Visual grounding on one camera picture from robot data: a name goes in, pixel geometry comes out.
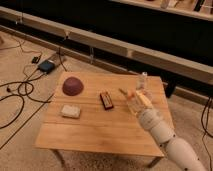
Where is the black cable at right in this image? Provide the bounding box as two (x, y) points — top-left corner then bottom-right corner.
(200, 95), (213, 171)

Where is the white ceramic cup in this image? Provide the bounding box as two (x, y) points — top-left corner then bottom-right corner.
(126, 90), (149, 116)

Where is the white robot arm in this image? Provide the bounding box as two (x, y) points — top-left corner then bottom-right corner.
(135, 91), (207, 171)

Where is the dark red bowl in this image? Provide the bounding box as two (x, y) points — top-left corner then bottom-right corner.
(62, 77), (84, 96)

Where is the red black rectangular box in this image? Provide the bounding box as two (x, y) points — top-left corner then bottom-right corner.
(100, 92), (114, 110)

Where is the wooden table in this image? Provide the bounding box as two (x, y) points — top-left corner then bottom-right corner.
(34, 70), (174, 168)

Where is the white sponge block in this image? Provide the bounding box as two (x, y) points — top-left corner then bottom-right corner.
(61, 105), (81, 118)

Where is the orange pepper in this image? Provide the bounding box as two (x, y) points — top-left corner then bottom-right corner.
(119, 89), (135, 100)

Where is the black floor cable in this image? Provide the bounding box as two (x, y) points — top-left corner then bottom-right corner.
(0, 71), (55, 130)

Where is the small black adapter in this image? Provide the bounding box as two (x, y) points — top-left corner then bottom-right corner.
(31, 56), (41, 64)

